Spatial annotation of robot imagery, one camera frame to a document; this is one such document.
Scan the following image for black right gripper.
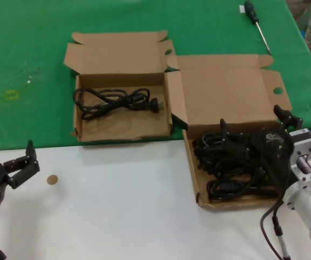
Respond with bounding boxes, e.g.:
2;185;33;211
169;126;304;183
220;105;304;188

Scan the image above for black power cable with plug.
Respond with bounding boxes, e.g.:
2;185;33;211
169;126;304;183
72;88;167;121

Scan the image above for large open cardboard box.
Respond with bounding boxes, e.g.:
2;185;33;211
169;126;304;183
167;54;293;209

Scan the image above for small open cardboard box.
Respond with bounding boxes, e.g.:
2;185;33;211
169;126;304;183
63;29;177;143

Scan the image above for green black screwdriver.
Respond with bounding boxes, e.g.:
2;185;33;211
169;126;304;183
243;0;272;55

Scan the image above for green tablecloth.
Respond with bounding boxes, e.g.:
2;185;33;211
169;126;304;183
0;0;311;152

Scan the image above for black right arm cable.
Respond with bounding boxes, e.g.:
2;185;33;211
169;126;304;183
260;186;292;260

